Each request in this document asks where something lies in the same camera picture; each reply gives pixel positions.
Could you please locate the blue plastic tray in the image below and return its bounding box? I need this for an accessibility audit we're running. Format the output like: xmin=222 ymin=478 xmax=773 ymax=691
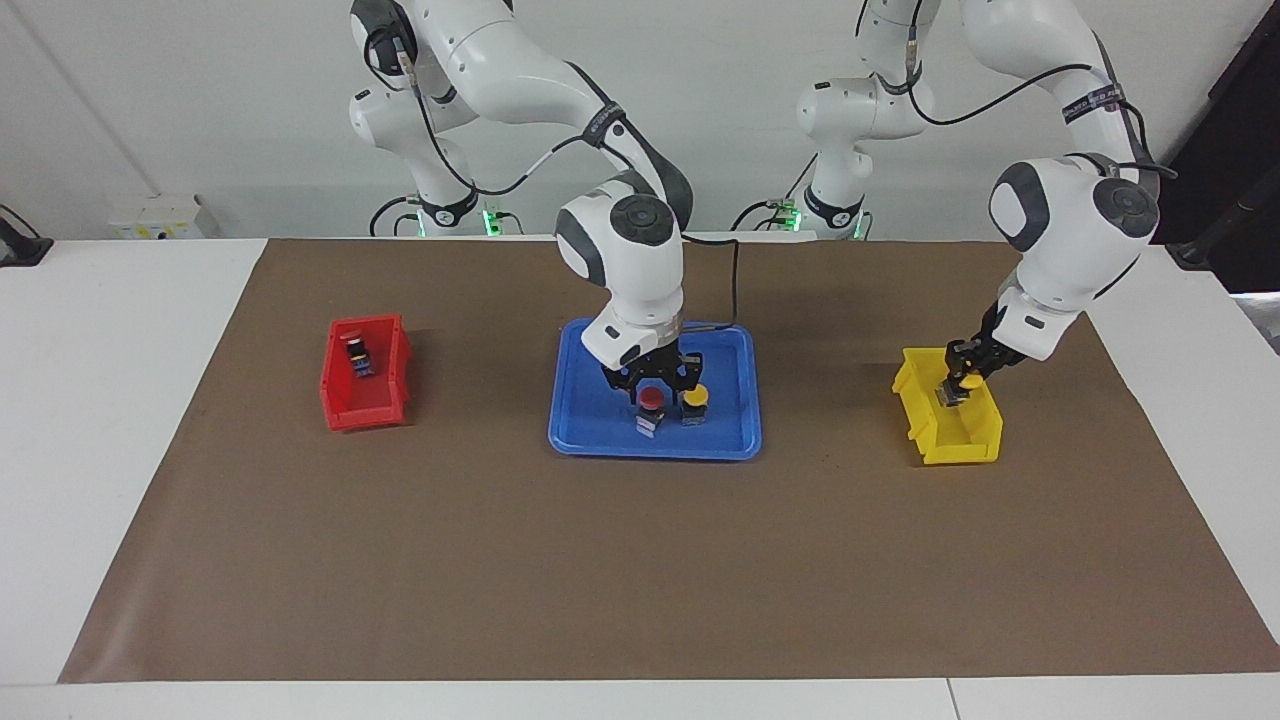
xmin=547 ymin=318 xmax=763 ymax=461

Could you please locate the yellow plastic bin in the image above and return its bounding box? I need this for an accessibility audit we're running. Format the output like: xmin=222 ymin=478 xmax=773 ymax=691
xmin=892 ymin=346 xmax=1003 ymax=466

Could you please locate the brown table mat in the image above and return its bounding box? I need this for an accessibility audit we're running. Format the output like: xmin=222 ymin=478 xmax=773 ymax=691
xmin=58 ymin=238 xmax=1280 ymax=684

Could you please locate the red plastic bin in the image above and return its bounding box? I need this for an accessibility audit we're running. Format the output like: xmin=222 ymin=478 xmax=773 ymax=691
xmin=319 ymin=313 xmax=414 ymax=432

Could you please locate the dark equipment stand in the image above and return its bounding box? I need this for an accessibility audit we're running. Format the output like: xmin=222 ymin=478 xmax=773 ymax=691
xmin=1155 ymin=0 xmax=1280 ymax=293

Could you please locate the white power box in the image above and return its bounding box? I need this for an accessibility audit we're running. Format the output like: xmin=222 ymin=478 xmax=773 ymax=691
xmin=108 ymin=193 xmax=208 ymax=241

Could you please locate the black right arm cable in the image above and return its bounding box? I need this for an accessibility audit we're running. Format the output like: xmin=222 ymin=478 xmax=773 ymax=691
xmin=365 ymin=20 xmax=741 ymax=331

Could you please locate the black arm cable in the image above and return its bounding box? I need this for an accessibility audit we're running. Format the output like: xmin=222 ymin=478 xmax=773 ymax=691
xmin=365 ymin=20 xmax=741 ymax=331
xmin=905 ymin=30 xmax=1179 ymax=181

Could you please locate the black base cable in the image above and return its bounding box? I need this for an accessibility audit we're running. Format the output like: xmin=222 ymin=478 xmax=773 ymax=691
xmin=369 ymin=195 xmax=421 ymax=238
xmin=730 ymin=150 xmax=821 ymax=233

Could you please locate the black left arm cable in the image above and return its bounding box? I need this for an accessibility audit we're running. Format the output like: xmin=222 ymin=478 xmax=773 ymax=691
xmin=905 ymin=30 xmax=1179 ymax=181

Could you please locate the black clamp mount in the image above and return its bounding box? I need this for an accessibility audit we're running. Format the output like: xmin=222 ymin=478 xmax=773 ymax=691
xmin=0 ymin=205 xmax=54 ymax=267

